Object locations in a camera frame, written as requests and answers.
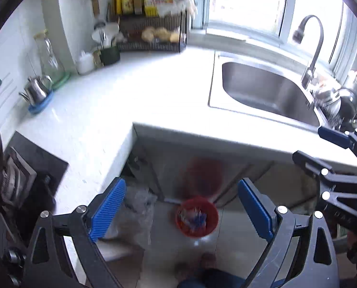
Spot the steel kitchen faucet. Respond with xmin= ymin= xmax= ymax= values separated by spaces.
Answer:
xmin=292 ymin=14 xmax=325 ymax=89

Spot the person's leg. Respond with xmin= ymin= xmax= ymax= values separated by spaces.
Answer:
xmin=177 ymin=268 xmax=248 ymax=288

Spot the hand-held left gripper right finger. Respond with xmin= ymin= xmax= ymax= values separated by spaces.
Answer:
xmin=238 ymin=178 xmax=341 ymax=288

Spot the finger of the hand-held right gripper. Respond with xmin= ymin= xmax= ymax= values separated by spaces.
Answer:
xmin=318 ymin=126 xmax=357 ymax=168
xmin=292 ymin=150 xmax=357 ymax=209

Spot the steel pot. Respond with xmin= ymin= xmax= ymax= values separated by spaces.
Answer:
xmin=328 ymin=87 xmax=357 ymax=117

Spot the window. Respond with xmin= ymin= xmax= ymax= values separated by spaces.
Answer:
xmin=193 ymin=0 xmax=357 ymax=75

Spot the small steel teapot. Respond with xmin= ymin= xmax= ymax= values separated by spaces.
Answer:
xmin=19 ymin=75 xmax=53 ymax=105

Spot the glass carafe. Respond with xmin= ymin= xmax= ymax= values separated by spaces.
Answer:
xmin=34 ymin=29 xmax=65 ymax=81

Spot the red plastic bucket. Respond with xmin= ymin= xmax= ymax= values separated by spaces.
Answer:
xmin=175 ymin=197 xmax=219 ymax=238

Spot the dark green mug gold handle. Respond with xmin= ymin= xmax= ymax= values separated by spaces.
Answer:
xmin=100 ymin=46 xmax=121 ymax=66

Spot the white plastic ladle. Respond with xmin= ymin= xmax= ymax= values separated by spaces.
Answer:
xmin=91 ymin=21 xmax=120 ymax=50

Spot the blue dish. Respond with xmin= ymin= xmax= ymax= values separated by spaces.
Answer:
xmin=27 ymin=91 xmax=54 ymax=115

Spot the black wire rack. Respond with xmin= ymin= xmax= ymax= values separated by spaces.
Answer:
xmin=106 ymin=3 xmax=188 ymax=53

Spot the green tray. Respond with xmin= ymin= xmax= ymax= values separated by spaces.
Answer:
xmin=51 ymin=70 xmax=71 ymax=90

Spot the black gas stove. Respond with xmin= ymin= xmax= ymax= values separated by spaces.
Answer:
xmin=0 ymin=117 xmax=69 ymax=288

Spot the stainless steel sink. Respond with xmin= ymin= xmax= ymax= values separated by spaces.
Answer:
xmin=208 ymin=51 xmax=330 ymax=128

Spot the person's shoe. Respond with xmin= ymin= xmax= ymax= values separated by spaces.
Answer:
xmin=201 ymin=252 xmax=218 ymax=269

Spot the steel wool scrubber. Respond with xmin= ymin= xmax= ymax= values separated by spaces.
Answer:
xmin=315 ymin=102 xmax=344 ymax=126

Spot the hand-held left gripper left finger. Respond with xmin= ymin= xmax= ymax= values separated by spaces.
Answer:
xmin=23 ymin=178 xmax=127 ymax=288

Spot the clear plastic bag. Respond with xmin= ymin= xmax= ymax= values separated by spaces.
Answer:
xmin=102 ymin=186 xmax=158 ymax=249

